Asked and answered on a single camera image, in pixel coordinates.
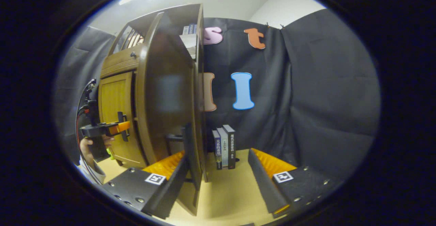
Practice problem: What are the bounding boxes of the wooden shoe cabinet door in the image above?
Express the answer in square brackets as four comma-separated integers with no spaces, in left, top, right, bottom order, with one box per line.
[136,11,209,217]
[98,71,147,168]

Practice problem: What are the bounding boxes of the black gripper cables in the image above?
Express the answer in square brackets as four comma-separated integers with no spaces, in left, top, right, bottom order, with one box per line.
[76,78,98,185]

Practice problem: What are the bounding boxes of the black backdrop cloth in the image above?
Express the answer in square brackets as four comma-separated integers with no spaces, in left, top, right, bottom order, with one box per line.
[54,8,381,182]

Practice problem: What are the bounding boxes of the black standing book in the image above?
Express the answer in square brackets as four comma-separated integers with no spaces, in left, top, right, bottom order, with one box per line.
[222,124,236,170]

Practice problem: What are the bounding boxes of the wooden double-door shoe cabinet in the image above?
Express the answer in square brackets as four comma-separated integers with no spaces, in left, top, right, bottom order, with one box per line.
[98,4,205,168]

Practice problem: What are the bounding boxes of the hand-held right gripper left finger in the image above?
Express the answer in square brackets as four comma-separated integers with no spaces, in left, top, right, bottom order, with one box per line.
[102,150,190,220]

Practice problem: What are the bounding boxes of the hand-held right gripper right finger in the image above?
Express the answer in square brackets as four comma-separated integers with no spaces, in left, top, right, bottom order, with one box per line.
[248,148,336,219]

